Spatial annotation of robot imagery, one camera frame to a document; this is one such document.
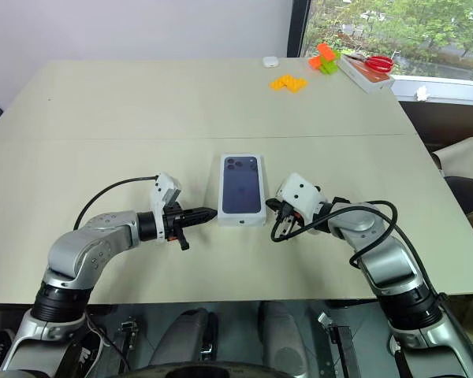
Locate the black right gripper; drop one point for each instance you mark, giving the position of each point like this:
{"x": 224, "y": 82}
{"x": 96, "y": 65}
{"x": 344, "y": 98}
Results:
{"x": 285, "y": 212}

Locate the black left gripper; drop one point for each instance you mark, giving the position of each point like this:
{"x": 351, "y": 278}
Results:
{"x": 173, "y": 224}

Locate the white phone box lid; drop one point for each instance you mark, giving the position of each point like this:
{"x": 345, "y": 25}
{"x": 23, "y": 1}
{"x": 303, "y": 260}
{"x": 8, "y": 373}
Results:
{"x": 240, "y": 189}

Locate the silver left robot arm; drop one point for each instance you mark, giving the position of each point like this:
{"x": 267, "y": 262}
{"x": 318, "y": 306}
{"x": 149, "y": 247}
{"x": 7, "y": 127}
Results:
{"x": 86, "y": 244}

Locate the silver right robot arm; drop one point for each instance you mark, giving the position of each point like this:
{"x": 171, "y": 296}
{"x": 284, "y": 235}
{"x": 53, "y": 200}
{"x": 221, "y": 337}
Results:
{"x": 394, "y": 256}

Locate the white and orange flat box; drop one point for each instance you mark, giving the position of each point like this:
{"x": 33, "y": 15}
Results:
{"x": 368, "y": 80}

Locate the yellow toy block cluster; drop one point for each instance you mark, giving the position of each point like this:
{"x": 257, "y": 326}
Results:
{"x": 288, "y": 83}

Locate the white earbuds case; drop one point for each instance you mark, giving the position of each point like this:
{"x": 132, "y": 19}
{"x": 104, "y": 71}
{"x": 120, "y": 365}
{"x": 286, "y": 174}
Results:
{"x": 270, "y": 61}

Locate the green toy block stack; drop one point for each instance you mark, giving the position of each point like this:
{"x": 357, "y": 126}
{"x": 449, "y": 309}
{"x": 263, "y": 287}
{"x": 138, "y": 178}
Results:
{"x": 330, "y": 67}

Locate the orange toy block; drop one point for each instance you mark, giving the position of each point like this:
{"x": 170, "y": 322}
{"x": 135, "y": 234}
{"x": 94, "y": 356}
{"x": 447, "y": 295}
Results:
{"x": 315, "y": 62}
{"x": 325, "y": 51}

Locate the black metal bar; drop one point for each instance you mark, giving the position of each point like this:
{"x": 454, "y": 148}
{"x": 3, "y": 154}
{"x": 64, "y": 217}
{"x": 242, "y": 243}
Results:
{"x": 345, "y": 346}

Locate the crumpled white paper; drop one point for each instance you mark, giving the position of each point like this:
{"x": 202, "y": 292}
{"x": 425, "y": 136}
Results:
{"x": 422, "y": 93}

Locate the beige cardboard sheet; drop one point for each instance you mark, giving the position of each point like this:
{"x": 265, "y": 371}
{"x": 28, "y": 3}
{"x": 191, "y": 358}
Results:
{"x": 463, "y": 155}

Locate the white window sill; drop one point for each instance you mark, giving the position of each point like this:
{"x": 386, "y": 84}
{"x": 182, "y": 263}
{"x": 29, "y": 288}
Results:
{"x": 449, "y": 88}

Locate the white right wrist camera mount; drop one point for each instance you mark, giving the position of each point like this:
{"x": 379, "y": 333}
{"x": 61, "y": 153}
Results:
{"x": 301, "y": 195}

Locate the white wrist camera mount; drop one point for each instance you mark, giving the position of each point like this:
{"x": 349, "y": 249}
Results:
{"x": 301, "y": 195}
{"x": 163, "y": 185}

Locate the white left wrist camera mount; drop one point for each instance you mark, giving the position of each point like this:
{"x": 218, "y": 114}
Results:
{"x": 163, "y": 185}

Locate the dark window frame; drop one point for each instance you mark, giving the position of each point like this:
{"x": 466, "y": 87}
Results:
{"x": 299, "y": 27}

